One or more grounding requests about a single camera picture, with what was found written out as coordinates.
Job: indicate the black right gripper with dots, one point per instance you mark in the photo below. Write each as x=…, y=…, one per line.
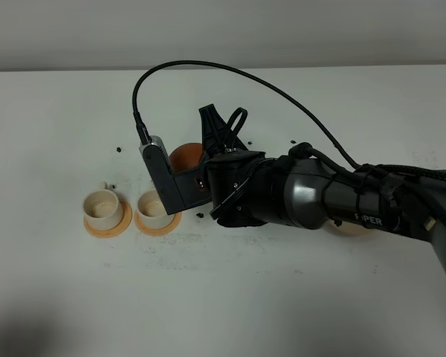
x=229, y=175

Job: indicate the brown clay teapot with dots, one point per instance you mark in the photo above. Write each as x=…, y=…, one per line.
x=186, y=156

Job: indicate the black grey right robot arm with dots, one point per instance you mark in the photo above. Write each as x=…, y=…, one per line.
x=306, y=189

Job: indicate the cream teapot saucer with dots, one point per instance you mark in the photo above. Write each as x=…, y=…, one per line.
x=347, y=229

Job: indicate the white right teacup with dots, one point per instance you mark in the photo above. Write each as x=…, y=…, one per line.
x=150, y=200

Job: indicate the white teacup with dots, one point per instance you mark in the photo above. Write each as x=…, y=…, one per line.
x=150, y=200
x=102, y=208

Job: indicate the orange right coaster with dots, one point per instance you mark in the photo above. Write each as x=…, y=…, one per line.
x=176, y=223

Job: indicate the orange coaster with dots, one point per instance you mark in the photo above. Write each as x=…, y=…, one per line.
x=176, y=223
x=124, y=223

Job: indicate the orange left coaster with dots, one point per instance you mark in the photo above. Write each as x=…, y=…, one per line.
x=124, y=223

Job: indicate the white left teacup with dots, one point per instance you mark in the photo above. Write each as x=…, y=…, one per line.
x=102, y=208

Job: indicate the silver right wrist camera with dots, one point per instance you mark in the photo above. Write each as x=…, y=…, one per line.
x=177, y=191

